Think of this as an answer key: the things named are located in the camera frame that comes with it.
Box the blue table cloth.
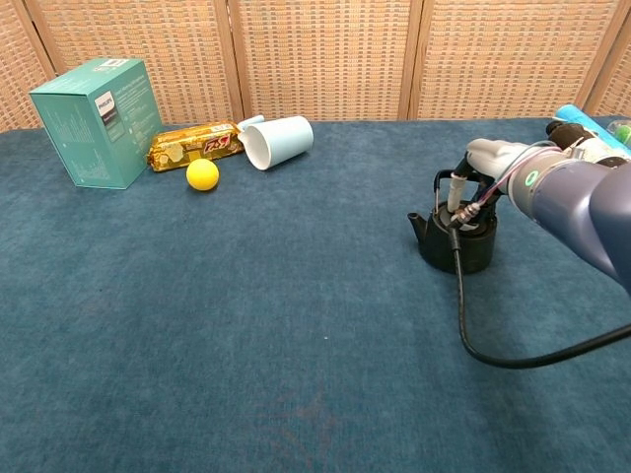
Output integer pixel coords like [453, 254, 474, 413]
[0, 116, 631, 473]

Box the yellow ball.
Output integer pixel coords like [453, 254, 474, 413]
[185, 158, 221, 193]

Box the woven wooden folding screen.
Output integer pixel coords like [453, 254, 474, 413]
[0, 0, 631, 133]

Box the cyan blue roll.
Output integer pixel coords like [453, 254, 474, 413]
[554, 102, 631, 155]

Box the black teapot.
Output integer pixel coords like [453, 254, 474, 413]
[406, 169, 498, 275]

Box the gold snack package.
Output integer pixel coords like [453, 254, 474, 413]
[146, 121, 246, 173]

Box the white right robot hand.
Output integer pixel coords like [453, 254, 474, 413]
[448, 138, 532, 205]

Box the teal Philips cardboard box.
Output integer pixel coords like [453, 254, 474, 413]
[29, 57, 166, 190]

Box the clear bag with green items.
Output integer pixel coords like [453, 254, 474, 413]
[606, 117, 631, 149]

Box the black cable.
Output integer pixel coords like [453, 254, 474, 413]
[449, 203, 631, 370]

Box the light blue mug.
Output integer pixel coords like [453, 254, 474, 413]
[237, 114, 316, 171]

